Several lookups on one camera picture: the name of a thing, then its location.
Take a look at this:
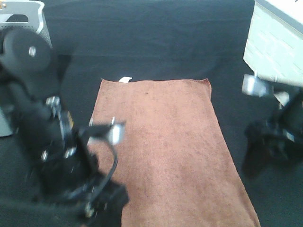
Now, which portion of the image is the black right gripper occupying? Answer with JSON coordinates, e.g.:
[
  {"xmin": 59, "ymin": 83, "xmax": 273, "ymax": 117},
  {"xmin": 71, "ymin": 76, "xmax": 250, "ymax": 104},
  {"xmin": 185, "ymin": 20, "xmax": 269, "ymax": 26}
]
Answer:
[{"xmin": 242, "ymin": 121, "xmax": 303, "ymax": 179}]

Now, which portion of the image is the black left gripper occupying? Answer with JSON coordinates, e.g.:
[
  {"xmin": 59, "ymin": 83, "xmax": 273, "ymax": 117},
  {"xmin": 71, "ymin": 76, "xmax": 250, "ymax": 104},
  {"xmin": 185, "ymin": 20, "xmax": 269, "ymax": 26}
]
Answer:
[{"xmin": 37, "ymin": 128, "xmax": 129, "ymax": 227}]

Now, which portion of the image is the brown towel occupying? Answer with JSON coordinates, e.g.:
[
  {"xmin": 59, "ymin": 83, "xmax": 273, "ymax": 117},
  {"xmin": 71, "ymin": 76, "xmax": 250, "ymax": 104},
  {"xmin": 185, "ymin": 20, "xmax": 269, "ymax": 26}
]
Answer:
[{"xmin": 92, "ymin": 79, "xmax": 260, "ymax": 227}]

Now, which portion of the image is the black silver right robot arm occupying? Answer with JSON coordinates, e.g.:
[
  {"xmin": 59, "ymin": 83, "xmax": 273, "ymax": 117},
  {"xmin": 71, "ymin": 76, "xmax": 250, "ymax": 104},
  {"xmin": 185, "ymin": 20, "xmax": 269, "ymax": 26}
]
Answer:
[{"xmin": 242, "ymin": 91, "xmax": 303, "ymax": 179}]

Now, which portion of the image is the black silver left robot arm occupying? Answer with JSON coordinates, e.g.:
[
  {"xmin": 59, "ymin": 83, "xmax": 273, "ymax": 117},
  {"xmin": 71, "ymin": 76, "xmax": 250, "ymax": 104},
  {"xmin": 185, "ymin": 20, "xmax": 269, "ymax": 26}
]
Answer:
[{"xmin": 0, "ymin": 27, "xmax": 129, "ymax": 227}]

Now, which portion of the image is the white storage bin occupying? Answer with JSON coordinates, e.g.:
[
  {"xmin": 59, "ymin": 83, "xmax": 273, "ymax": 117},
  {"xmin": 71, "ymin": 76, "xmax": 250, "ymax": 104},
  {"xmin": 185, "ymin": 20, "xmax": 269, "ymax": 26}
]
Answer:
[{"xmin": 243, "ymin": 0, "xmax": 303, "ymax": 87}]

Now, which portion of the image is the black table cloth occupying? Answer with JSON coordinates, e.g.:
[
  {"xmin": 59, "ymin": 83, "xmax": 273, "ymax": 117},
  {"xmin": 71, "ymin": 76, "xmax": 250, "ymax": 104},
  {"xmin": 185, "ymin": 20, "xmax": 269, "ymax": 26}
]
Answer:
[{"xmin": 0, "ymin": 0, "xmax": 303, "ymax": 227}]

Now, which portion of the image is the grey perforated laundry basket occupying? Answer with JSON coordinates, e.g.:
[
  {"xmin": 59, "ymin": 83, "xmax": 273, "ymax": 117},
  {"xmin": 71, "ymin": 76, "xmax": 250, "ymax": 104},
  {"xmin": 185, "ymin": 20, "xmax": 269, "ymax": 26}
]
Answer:
[{"xmin": 0, "ymin": 0, "xmax": 53, "ymax": 138}]

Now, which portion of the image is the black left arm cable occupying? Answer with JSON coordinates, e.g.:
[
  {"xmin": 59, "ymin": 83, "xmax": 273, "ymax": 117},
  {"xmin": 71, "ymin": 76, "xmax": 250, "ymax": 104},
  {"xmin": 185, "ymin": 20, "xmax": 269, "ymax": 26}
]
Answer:
[{"xmin": 89, "ymin": 139, "xmax": 119, "ymax": 204}]

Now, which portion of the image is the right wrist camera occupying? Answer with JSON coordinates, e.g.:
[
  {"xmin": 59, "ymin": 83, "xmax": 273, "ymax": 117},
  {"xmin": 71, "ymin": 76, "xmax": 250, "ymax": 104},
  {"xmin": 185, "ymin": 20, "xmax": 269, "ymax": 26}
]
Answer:
[{"xmin": 242, "ymin": 74, "xmax": 273, "ymax": 97}]

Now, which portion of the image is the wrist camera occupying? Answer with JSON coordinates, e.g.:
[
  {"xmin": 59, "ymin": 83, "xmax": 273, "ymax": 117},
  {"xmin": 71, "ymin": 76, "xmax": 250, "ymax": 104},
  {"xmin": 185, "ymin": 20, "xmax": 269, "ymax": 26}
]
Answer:
[
  {"xmin": 242, "ymin": 74, "xmax": 273, "ymax": 97},
  {"xmin": 80, "ymin": 117, "xmax": 126, "ymax": 146}
]

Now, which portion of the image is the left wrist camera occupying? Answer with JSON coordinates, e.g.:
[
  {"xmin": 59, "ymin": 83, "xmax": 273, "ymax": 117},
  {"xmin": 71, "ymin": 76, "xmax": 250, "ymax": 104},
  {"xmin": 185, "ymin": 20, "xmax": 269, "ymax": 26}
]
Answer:
[{"xmin": 80, "ymin": 117, "xmax": 126, "ymax": 146}]

